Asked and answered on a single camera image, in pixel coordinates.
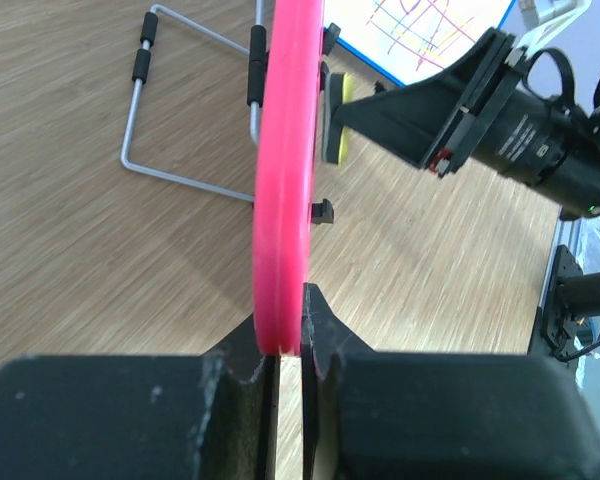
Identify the blue framed whiteboard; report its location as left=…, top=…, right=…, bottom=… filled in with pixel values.
left=324, top=0, right=513, bottom=85

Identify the wire whiteboard stand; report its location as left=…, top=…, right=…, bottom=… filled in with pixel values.
left=119, top=0, right=337, bottom=227

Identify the yellow bone-shaped eraser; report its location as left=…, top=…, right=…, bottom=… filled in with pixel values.
left=321, top=71, right=353, bottom=165

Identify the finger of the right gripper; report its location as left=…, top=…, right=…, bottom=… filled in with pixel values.
left=335, top=71, right=460, bottom=165

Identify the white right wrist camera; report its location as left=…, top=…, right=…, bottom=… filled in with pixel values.
left=515, top=0, right=592, bottom=55

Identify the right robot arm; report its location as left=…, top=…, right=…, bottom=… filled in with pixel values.
left=321, top=28, right=600, bottom=222

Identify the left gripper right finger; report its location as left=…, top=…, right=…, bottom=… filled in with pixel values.
left=301, top=284, right=600, bottom=479

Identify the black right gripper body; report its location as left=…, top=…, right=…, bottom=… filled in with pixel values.
left=417, top=27, right=522, bottom=176

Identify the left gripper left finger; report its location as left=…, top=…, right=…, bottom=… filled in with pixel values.
left=0, top=320, right=272, bottom=479

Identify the pink framed whiteboard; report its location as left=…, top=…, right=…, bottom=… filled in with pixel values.
left=252, top=1, right=324, bottom=355

